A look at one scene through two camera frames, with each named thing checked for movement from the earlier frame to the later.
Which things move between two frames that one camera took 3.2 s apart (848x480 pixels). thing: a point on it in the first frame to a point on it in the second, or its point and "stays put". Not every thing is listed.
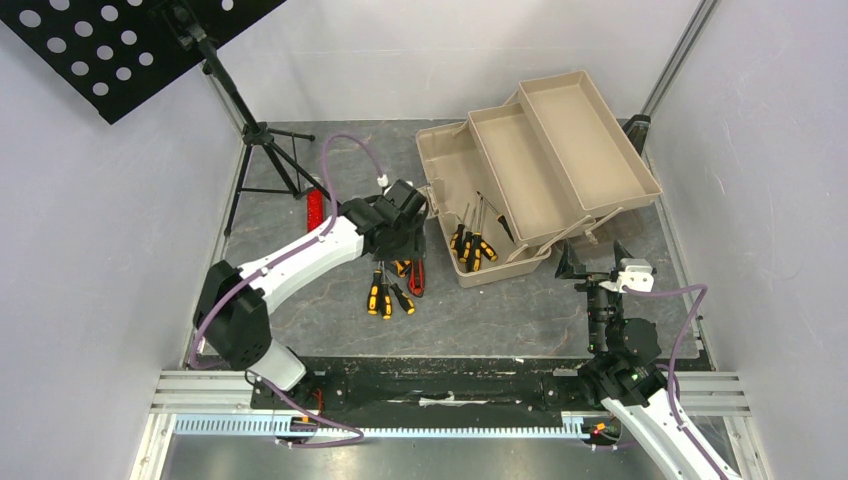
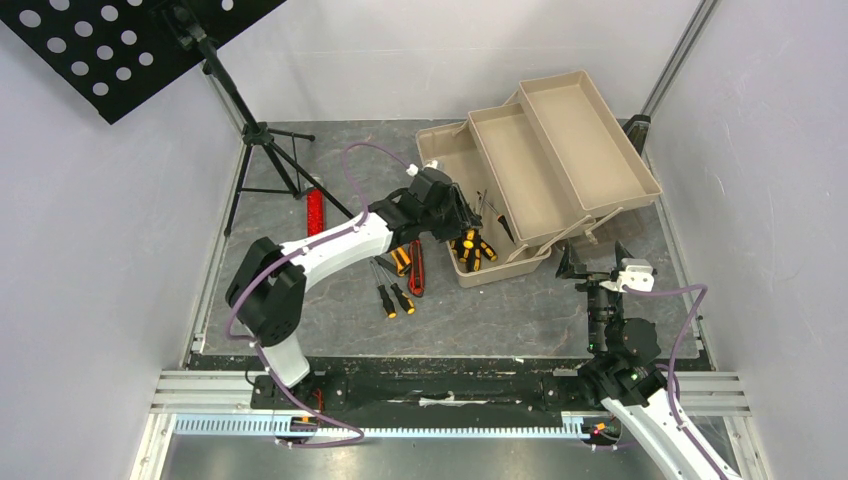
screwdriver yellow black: (457, 237) stays put
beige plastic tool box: (520, 178) stays put
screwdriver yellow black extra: (488, 250) stays put
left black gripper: (414, 247) to (462, 216)
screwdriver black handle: (500, 218) stays put
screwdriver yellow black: (374, 293) to (466, 242)
